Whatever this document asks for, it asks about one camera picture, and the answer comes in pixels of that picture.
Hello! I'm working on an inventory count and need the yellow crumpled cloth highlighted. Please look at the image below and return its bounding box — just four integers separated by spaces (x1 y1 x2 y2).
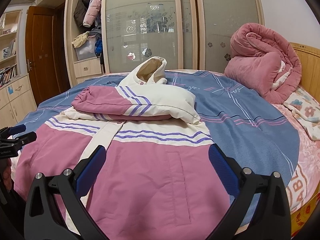
72 31 89 48

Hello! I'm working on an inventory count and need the left hand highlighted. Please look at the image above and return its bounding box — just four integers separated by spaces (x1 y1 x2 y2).
1 159 12 192

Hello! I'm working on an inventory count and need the frosted glass wardrobe door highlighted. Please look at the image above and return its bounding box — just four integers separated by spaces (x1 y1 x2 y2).
196 0 265 73
102 0 183 73

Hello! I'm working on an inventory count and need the hanging pink puffer jacket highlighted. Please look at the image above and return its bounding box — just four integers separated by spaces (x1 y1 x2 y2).
82 0 101 27

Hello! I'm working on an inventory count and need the pink and white hooded jacket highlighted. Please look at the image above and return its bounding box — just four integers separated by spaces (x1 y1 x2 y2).
12 56 229 239

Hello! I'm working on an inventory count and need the open wardrobe shelf unit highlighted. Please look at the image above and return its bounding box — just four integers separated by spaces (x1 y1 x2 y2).
64 0 105 87

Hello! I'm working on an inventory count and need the blue garment in wardrobe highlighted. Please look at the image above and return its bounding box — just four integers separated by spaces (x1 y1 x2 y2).
94 38 103 57

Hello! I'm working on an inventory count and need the rolled pink quilt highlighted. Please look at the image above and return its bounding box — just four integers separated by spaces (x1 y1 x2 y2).
224 23 302 104

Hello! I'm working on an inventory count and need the hanging dark brown jacket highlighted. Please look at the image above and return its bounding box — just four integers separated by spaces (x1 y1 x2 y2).
73 0 90 27

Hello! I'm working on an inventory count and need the wooden bookshelf with books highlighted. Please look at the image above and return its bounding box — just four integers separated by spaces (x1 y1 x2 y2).
0 10 22 87

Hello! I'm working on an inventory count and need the frosted glass wardrobe door right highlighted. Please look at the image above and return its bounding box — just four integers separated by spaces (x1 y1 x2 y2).
196 0 265 73

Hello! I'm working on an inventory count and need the wooden headboard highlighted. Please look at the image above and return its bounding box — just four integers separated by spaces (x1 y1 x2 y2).
291 42 320 101

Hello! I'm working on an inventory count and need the frosted glass wardrobe door left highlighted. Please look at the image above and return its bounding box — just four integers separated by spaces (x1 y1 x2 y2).
102 0 183 73

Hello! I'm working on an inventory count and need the brown wooden door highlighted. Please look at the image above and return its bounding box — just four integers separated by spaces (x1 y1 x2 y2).
25 3 71 105

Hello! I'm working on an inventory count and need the light wood drawer cabinet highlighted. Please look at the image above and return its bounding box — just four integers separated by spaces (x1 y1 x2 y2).
0 74 37 128

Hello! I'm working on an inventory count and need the blue patterned bed blanket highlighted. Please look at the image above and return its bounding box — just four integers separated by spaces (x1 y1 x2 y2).
13 69 301 227

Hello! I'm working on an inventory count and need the floral cream blanket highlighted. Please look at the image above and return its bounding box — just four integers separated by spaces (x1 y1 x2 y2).
283 86 320 141

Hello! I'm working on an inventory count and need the clear plastic storage box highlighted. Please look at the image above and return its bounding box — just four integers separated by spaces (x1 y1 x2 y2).
75 36 97 61

